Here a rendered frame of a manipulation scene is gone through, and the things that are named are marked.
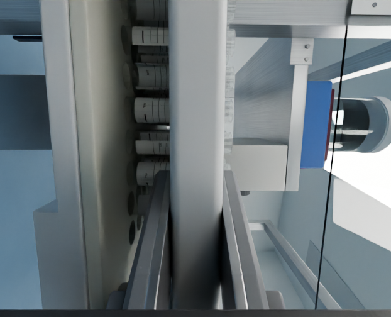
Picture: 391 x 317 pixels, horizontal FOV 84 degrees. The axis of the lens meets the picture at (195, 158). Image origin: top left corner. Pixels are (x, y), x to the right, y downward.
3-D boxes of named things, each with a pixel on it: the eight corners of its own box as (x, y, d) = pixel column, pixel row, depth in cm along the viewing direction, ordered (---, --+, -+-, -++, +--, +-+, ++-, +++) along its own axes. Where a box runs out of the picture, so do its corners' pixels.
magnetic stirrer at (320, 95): (293, 174, 51) (330, 174, 51) (300, 80, 47) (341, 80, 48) (264, 160, 71) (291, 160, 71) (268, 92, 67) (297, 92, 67)
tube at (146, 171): (100, 160, 13) (227, 161, 13) (100, 182, 13) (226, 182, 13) (90, 163, 11) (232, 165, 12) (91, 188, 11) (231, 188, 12)
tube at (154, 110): (96, 98, 12) (229, 100, 12) (97, 122, 12) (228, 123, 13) (85, 94, 11) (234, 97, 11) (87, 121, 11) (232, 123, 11)
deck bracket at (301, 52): (290, 63, 43) (312, 64, 43) (292, 36, 42) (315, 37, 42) (288, 65, 44) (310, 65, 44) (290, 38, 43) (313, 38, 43)
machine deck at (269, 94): (280, 191, 48) (298, 191, 49) (293, 5, 42) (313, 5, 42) (230, 152, 110) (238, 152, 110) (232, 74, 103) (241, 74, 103)
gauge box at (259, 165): (196, 192, 48) (285, 191, 49) (196, 144, 46) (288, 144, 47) (194, 170, 70) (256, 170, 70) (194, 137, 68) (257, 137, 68)
